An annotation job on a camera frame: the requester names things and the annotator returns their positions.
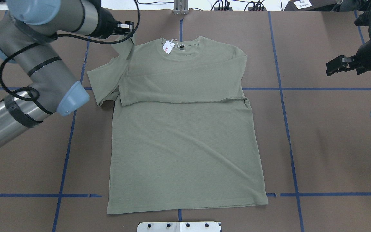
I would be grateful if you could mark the white shirt price tag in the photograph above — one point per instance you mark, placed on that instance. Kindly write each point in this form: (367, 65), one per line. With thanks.
(168, 46)

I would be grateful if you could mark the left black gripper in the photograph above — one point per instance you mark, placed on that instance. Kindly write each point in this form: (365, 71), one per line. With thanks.
(107, 28)

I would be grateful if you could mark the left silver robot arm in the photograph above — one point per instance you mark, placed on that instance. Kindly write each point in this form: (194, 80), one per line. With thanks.
(37, 81)

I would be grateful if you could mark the blue tape grid lines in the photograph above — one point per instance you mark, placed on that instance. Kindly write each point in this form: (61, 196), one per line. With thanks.
(313, 132)

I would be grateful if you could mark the black box white label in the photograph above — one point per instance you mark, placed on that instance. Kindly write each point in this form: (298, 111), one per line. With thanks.
(310, 5)

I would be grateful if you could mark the aluminium frame post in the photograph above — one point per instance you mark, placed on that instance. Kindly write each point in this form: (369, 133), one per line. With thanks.
(180, 7)

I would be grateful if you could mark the white camera column with base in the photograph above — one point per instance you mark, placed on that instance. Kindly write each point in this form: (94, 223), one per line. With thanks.
(188, 226)

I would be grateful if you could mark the olive green long-sleeve shirt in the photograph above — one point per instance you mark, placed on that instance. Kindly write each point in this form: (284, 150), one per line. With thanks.
(183, 134)

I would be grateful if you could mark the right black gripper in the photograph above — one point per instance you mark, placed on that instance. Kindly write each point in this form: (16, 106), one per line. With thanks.
(366, 54)

